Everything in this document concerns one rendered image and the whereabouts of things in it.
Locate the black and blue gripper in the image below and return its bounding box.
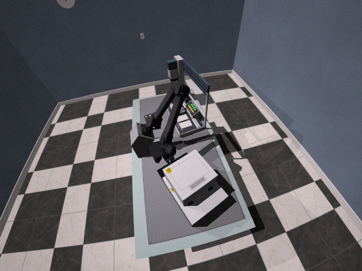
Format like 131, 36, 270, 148
165, 154, 175, 164

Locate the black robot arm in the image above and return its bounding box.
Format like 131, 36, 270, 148
141, 81, 190, 163

